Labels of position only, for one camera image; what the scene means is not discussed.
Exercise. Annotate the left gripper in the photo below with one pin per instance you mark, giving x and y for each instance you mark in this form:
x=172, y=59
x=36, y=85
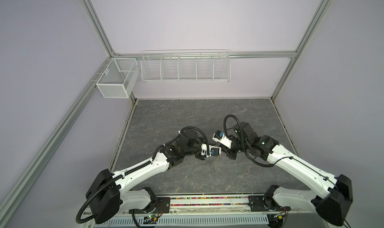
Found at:
x=200, y=157

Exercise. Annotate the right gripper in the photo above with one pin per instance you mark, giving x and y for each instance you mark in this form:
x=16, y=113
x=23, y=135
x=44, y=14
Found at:
x=228, y=152

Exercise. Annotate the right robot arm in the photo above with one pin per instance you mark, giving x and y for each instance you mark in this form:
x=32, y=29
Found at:
x=267, y=152

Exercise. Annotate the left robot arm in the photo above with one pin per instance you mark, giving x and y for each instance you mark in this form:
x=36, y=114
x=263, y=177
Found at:
x=165, y=157

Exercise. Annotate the small circuit board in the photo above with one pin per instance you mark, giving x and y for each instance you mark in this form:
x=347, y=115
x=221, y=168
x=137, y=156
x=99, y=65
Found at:
x=150, y=220

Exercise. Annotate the white mesh box basket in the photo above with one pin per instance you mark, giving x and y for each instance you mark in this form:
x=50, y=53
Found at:
x=118, y=78

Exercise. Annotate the aluminium rail with coloured beads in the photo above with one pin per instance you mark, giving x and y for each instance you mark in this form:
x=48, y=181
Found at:
x=207, y=200

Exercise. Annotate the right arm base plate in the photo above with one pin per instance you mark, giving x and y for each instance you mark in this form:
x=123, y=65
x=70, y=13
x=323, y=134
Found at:
x=258, y=203

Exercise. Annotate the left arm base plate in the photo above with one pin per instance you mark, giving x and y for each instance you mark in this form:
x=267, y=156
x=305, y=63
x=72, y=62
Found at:
x=160, y=206

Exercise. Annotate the white slotted cable duct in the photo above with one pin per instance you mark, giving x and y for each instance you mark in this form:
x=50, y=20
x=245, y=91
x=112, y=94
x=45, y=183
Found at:
x=204, y=221

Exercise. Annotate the white wire shelf basket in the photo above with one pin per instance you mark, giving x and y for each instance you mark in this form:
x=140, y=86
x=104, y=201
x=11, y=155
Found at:
x=196, y=65

